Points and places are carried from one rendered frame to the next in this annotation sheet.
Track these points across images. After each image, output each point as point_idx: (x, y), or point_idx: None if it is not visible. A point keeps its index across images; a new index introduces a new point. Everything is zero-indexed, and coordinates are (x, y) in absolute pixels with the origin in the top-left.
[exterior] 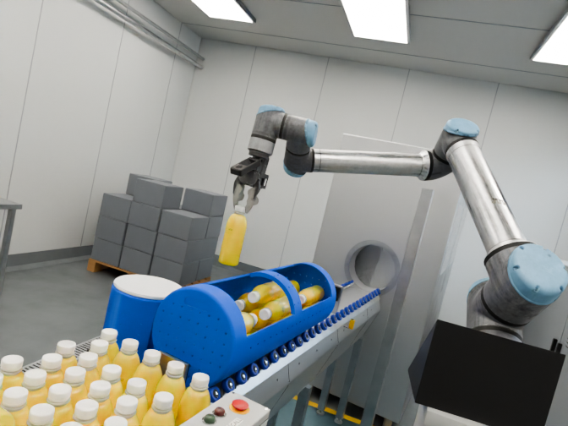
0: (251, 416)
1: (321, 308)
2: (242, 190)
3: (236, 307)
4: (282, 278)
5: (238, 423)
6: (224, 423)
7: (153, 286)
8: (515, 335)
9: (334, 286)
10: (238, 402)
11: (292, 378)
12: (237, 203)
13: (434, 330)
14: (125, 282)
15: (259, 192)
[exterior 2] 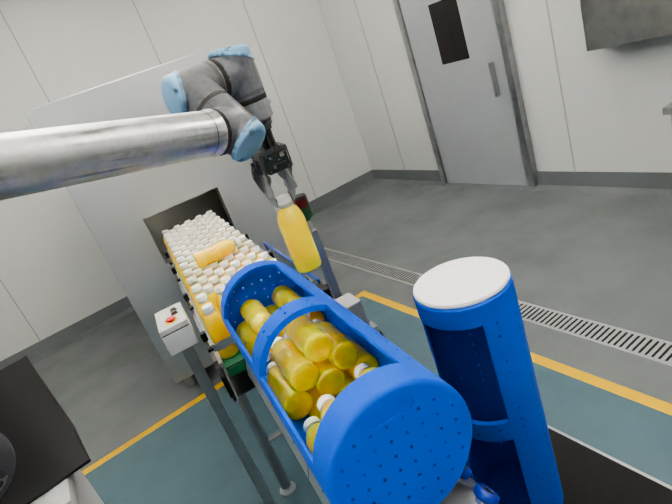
0: (162, 324)
1: (292, 438)
2: (278, 174)
3: (228, 290)
4: (276, 319)
5: (162, 319)
6: (167, 315)
7: (456, 282)
8: None
9: (325, 460)
10: (170, 317)
11: (312, 483)
12: (288, 191)
13: (33, 366)
14: (460, 264)
15: (255, 181)
